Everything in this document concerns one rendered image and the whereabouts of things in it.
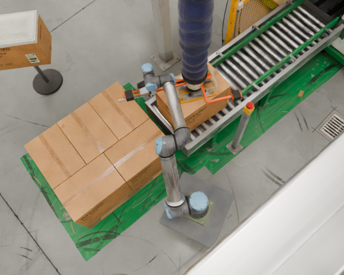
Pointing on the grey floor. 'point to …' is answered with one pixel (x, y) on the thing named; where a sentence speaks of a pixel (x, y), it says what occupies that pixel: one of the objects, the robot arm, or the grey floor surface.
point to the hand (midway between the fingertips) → (149, 91)
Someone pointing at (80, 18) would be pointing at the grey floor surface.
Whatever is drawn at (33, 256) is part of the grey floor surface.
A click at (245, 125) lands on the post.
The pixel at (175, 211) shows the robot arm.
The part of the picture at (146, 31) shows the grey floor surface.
